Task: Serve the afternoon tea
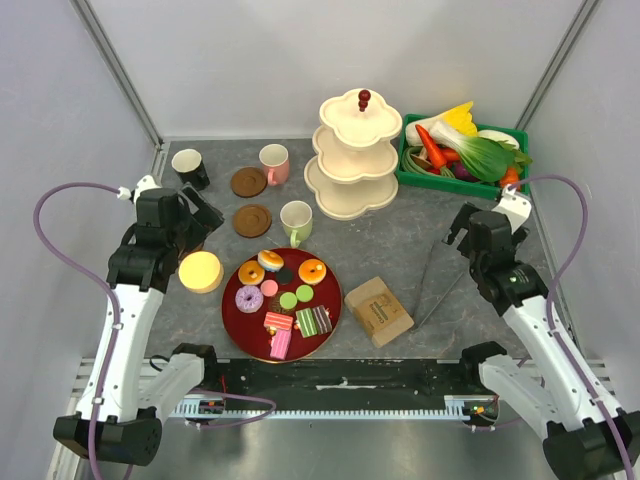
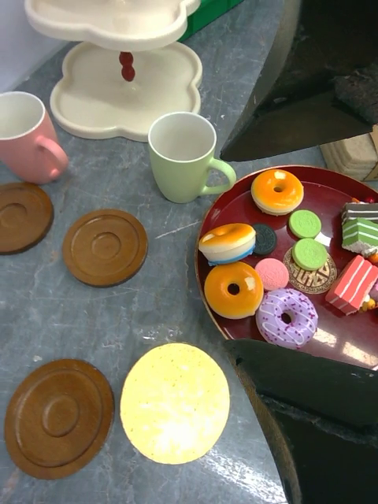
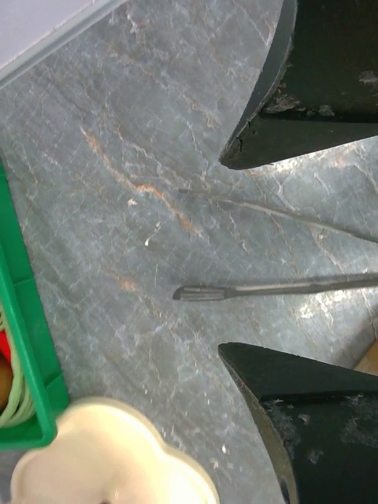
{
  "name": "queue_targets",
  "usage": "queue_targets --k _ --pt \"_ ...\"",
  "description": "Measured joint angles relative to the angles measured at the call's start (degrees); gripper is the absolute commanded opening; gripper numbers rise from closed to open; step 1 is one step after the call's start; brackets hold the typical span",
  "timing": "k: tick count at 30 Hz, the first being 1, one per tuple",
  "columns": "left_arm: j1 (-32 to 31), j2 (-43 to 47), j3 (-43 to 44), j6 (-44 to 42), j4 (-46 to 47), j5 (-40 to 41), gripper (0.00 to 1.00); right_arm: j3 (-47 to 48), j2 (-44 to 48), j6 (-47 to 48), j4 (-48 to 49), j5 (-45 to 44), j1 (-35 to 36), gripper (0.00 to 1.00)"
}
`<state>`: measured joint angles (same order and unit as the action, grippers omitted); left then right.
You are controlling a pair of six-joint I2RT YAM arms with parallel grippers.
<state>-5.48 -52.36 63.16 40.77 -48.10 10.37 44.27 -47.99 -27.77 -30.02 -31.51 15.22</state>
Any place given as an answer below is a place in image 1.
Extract toy bok choy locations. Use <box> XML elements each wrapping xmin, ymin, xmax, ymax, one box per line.
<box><xmin>429</xmin><ymin>121</ymin><xmax>533</xmax><ymax>183</ymax></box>

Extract brown wooden coaster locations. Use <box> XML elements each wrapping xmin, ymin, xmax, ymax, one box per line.
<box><xmin>230</xmin><ymin>167</ymin><xmax>267</xmax><ymax>198</ymax></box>
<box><xmin>233</xmin><ymin>204</ymin><xmax>272</xmax><ymax>238</ymax></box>

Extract black sandwich cookie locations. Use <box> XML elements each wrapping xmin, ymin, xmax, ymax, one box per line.
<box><xmin>275</xmin><ymin>267</ymin><xmax>294</xmax><ymax>285</ymax></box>

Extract pink layered cake slice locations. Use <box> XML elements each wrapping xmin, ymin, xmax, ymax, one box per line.
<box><xmin>270</xmin><ymin>330</ymin><xmax>291</xmax><ymax>360</ymax></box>

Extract cream three-tier dessert stand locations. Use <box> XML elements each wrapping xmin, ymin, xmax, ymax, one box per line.
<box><xmin>304</xmin><ymin>88</ymin><xmax>403</xmax><ymax>221</ymax></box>

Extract toy yellow corn cabbage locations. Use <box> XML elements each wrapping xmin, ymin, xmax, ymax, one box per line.
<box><xmin>443</xmin><ymin>101</ymin><xmax>478</xmax><ymax>137</ymax></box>

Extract orange glazed donut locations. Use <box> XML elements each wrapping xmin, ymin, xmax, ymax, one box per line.
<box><xmin>298</xmin><ymin>258</ymin><xmax>327</xmax><ymax>286</ymax></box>
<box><xmin>237</xmin><ymin>260</ymin><xmax>265</xmax><ymax>286</ymax></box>

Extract wooden block with label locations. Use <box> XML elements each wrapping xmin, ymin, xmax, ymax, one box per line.
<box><xmin>345</xmin><ymin>276</ymin><xmax>414</xmax><ymax>348</ymax></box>

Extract brown layered cake slice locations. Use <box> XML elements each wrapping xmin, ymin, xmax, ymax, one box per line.
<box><xmin>311</xmin><ymin>305</ymin><xmax>333</xmax><ymax>335</ymax></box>

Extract toy purple eggplant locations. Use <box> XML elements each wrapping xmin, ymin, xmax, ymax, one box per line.
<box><xmin>452</xmin><ymin>162</ymin><xmax>479</xmax><ymax>183</ymax></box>

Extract green sandwich cookie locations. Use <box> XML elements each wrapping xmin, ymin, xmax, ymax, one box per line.
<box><xmin>295</xmin><ymin>284</ymin><xmax>314</xmax><ymax>303</ymax></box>
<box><xmin>279</xmin><ymin>292</ymin><xmax>298</xmax><ymax>310</ymax></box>

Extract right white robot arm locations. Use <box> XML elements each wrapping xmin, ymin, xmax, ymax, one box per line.
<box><xmin>445</xmin><ymin>186</ymin><xmax>639</xmax><ymax>479</ymax></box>

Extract brown wooden coaster near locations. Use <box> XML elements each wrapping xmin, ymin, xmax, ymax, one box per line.
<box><xmin>233</xmin><ymin>204</ymin><xmax>272</xmax><ymax>238</ymax></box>

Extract black mug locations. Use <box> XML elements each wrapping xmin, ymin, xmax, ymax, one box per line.
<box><xmin>171</xmin><ymin>149</ymin><xmax>210</xmax><ymax>191</ymax></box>

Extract green sandwich cookie left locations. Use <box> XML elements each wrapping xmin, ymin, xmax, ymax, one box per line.
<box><xmin>279</xmin><ymin>292</ymin><xmax>298</xmax><ymax>310</ymax></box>

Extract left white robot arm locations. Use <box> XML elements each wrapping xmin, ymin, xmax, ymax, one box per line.
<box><xmin>53</xmin><ymin>176</ymin><xmax>224</xmax><ymax>466</ymax></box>

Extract light green mug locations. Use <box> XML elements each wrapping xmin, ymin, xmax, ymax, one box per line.
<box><xmin>280</xmin><ymin>200</ymin><xmax>313</xmax><ymax>248</ymax></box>

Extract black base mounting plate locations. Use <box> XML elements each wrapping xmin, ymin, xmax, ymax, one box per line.
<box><xmin>217</xmin><ymin>359</ymin><xmax>494</xmax><ymax>413</ymax></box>

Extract purple sprinkled donut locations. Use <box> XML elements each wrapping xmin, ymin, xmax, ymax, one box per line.
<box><xmin>235</xmin><ymin>285</ymin><xmax>264</xmax><ymax>314</ymax></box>

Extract red layered cake slice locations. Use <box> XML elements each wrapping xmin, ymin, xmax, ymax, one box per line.
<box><xmin>263</xmin><ymin>312</ymin><xmax>294</xmax><ymax>331</ymax></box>

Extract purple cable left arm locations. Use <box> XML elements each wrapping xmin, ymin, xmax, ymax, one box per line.
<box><xmin>32</xmin><ymin>182</ymin><xmax>136</xmax><ymax>480</ymax></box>

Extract metal serving tongs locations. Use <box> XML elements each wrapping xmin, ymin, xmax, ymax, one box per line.
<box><xmin>413</xmin><ymin>239</ymin><xmax>466</xmax><ymax>330</ymax></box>

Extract toy white radish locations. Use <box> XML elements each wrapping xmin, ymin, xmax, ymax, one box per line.
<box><xmin>477</xmin><ymin>129</ymin><xmax>520</xmax><ymax>150</ymax></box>

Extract green plastic vegetable crate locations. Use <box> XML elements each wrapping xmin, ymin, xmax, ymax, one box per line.
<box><xmin>395</xmin><ymin>113</ymin><xmax>529</xmax><ymax>200</ymax></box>

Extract pink sandwich cookie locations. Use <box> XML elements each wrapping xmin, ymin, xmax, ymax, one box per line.
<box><xmin>260</xmin><ymin>279</ymin><xmax>279</xmax><ymax>297</ymax></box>

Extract green sandwich cookie right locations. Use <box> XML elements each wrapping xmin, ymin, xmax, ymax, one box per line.
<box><xmin>295</xmin><ymin>284</ymin><xmax>314</xmax><ymax>303</ymax></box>

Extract brown wooden coaster far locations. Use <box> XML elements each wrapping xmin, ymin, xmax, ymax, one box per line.
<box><xmin>230</xmin><ymin>167</ymin><xmax>267</xmax><ymax>198</ymax></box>

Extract blue white orange donut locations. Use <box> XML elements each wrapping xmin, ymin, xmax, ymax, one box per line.
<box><xmin>257</xmin><ymin>250</ymin><xmax>285</xmax><ymax>272</ymax></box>

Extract pink mug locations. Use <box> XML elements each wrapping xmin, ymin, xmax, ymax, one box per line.
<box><xmin>259</xmin><ymin>144</ymin><xmax>290</xmax><ymax>186</ymax></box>

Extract green layered cake slice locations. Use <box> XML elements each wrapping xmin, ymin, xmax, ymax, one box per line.
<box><xmin>296</xmin><ymin>308</ymin><xmax>318</xmax><ymax>338</ymax></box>

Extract small orange toy carrot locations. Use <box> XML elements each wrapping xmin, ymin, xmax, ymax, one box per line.
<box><xmin>499</xmin><ymin>166</ymin><xmax>521</xmax><ymax>188</ymax></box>

